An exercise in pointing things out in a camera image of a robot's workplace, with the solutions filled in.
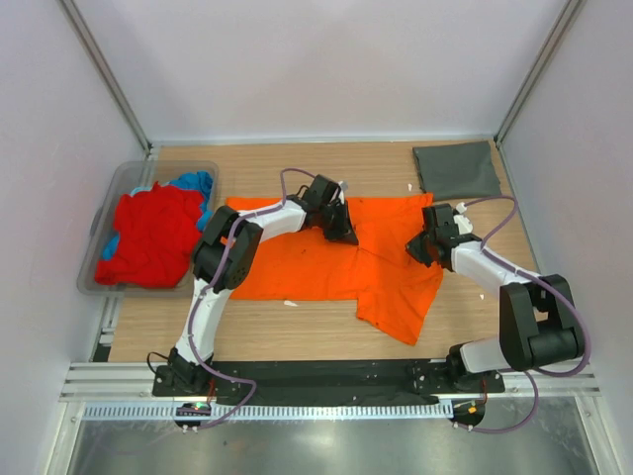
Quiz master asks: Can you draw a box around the right aluminium frame post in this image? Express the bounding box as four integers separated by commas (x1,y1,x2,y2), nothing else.
494,0,586,149

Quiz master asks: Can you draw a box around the folded grey t shirt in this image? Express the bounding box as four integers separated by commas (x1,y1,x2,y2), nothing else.
412,142,501,201

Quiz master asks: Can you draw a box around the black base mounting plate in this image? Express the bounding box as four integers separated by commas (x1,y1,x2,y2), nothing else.
151,359,505,408

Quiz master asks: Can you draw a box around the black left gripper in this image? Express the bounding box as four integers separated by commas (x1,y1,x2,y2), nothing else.
317,201,359,245

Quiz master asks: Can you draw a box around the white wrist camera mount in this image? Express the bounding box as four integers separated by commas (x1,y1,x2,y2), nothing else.
337,181,348,204
453,202,474,235

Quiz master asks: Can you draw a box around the orange t shirt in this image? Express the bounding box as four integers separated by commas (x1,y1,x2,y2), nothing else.
231,194,443,345

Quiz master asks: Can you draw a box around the aluminium frame post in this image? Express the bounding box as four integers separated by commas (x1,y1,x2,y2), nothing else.
57,0,152,157
494,0,586,149

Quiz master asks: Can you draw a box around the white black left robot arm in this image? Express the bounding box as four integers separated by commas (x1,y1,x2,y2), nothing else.
151,174,358,396

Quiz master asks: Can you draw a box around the clear plastic bin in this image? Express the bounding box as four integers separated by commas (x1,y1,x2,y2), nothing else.
76,160,220,298

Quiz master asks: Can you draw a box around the white slotted cable duct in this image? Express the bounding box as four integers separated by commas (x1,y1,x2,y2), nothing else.
83,400,453,422

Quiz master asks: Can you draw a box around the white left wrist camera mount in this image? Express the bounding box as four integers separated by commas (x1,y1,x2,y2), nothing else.
337,181,348,204

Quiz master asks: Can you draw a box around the blue t shirt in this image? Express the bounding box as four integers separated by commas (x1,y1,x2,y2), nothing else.
101,170,214,261

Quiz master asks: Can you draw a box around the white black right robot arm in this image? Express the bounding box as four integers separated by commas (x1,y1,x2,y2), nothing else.
406,203,590,392

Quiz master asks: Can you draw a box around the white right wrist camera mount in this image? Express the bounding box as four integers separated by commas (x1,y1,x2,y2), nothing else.
453,202,474,235

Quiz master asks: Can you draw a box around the red t shirt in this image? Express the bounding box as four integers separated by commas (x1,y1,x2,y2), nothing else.
95,182,205,289

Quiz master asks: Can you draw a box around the left aluminium frame post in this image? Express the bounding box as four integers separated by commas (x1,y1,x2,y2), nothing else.
57,0,152,157

